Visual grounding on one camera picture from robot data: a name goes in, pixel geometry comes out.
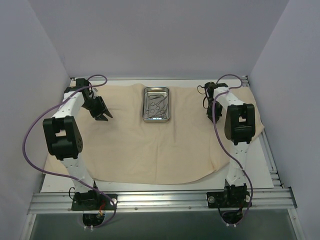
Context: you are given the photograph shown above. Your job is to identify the surgical scissors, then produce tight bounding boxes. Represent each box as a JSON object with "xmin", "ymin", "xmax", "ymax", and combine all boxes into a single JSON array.
[{"xmin": 146, "ymin": 94, "xmax": 168, "ymax": 113}]

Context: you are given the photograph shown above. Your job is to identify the aluminium right side rail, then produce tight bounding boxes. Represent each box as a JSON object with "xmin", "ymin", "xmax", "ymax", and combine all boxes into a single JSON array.
[{"xmin": 240, "ymin": 76, "xmax": 286, "ymax": 191}]

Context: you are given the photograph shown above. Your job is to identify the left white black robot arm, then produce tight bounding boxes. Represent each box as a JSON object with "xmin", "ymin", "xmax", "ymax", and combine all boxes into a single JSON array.
[{"xmin": 42, "ymin": 74, "xmax": 113, "ymax": 210}]

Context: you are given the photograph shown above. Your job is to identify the steel instrument tray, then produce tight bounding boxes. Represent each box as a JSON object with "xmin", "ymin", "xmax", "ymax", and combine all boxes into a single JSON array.
[{"xmin": 141, "ymin": 86, "xmax": 171, "ymax": 123}]

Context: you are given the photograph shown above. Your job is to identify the beige cloth wrap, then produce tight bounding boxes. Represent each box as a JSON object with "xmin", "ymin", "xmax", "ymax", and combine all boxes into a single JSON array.
[{"xmin": 43, "ymin": 83, "xmax": 266, "ymax": 185}]

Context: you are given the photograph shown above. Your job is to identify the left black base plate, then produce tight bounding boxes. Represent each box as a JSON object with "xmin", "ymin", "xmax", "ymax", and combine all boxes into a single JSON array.
[{"xmin": 71, "ymin": 191, "xmax": 116, "ymax": 211}]

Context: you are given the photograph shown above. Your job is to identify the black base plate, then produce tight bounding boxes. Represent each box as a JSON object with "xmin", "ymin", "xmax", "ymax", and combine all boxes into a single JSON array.
[
  {"xmin": 71, "ymin": 191, "xmax": 116, "ymax": 211},
  {"xmin": 206, "ymin": 191, "xmax": 252, "ymax": 209}
]

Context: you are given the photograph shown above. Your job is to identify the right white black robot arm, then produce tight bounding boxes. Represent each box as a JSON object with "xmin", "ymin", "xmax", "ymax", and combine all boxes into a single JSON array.
[{"xmin": 203, "ymin": 81, "xmax": 256, "ymax": 187}]

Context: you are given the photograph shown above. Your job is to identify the surgical forceps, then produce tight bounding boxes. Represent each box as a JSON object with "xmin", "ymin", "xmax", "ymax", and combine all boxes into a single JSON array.
[{"xmin": 144, "ymin": 100, "xmax": 168, "ymax": 119}]

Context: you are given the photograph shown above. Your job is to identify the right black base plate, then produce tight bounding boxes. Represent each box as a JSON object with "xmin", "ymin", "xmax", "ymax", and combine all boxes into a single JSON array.
[{"xmin": 206, "ymin": 191, "xmax": 252, "ymax": 209}]

